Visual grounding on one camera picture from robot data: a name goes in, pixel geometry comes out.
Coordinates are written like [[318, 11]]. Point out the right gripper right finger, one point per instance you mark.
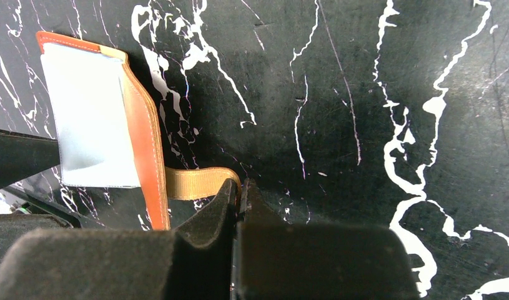
[[278, 260]]

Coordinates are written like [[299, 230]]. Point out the brown leather card holder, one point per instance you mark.
[[108, 129]]

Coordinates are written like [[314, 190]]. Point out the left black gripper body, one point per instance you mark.
[[21, 213]]

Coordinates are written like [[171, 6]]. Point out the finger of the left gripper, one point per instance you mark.
[[23, 155]]

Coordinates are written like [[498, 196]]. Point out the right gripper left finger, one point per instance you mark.
[[192, 261]]

